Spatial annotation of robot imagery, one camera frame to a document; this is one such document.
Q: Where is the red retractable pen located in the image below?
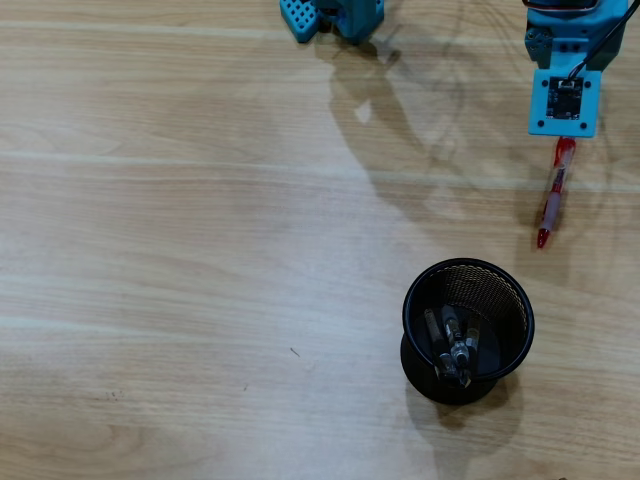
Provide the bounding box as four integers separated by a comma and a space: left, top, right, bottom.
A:
536, 136, 577, 250

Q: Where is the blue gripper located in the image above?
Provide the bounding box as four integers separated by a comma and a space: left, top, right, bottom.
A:
523, 7, 630, 72

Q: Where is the clear retractable pen grey grip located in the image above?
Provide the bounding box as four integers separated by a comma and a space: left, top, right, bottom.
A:
422, 307, 457, 384

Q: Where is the black camera cable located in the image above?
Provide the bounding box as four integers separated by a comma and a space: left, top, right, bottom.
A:
568, 0, 640, 81

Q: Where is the dark grey pen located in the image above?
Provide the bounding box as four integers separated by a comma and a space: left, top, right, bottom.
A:
462, 313, 483, 374

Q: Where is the blue perforated robot base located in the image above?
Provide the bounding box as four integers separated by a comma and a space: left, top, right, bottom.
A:
278, 0, 386, 46

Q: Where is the black retractable gel pen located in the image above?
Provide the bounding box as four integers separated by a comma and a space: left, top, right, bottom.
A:
439, 304, 475, 390

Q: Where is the black mesh pen holder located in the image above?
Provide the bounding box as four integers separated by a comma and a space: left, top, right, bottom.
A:
399, 257, 536, 405

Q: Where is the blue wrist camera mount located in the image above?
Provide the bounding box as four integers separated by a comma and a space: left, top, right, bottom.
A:
527, 67, 602, 139

